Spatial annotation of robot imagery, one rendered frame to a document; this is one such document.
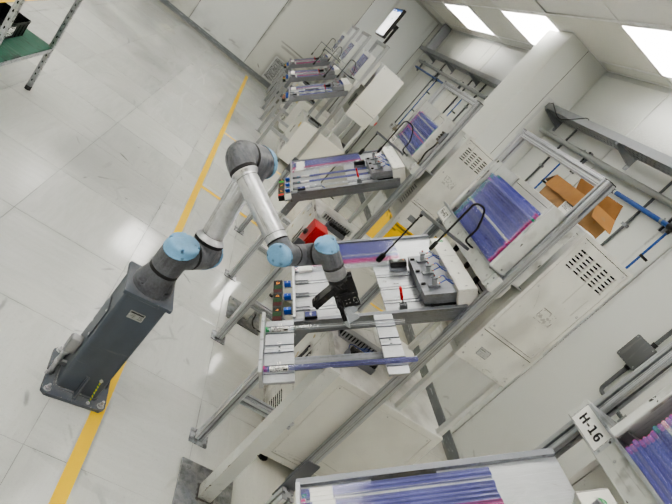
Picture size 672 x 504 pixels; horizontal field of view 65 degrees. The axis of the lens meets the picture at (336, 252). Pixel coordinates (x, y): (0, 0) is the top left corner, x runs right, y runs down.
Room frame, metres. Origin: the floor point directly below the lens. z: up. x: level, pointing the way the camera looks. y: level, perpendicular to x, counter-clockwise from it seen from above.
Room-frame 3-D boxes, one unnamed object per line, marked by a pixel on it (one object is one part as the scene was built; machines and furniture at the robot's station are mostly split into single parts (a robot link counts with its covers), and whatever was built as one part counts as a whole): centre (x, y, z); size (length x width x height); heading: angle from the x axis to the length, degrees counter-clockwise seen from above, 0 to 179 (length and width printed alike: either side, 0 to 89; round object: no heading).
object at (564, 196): (2.57, -0.68, 1.82); 0.68 x 0.30 x 0.20; 21
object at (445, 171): (3.82, -0.03, 0.95); 1.35 x 0.82 x 1.90; 111
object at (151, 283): (1.69, 0.42, 0.60); 0.15 x 0.15 x 0.10
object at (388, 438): (2.46, -0.53, 0.31); 0.70 x 0.65 x 0.62; 21
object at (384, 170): (3.74, 0.16, 0.66); 1.01 x 0.73 x 1.31; 111
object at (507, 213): (2.36, -0.44, 1.52); 0.51 x 0.13 x 0.27; 21
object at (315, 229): (2.97, 0.16, 0.39); 0.24 x 0.24 x 0.78; 21
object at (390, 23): (6.79, 1.32, 2.10); 0.58 x 0.14 x 0.41; 21
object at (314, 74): (8.19, 1.72, 0.95); 1.37 x 0.82 x 1.90; 111
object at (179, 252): (1.69, 0.42, 0.72); 0.13 x 0.12 x 0.14; 162
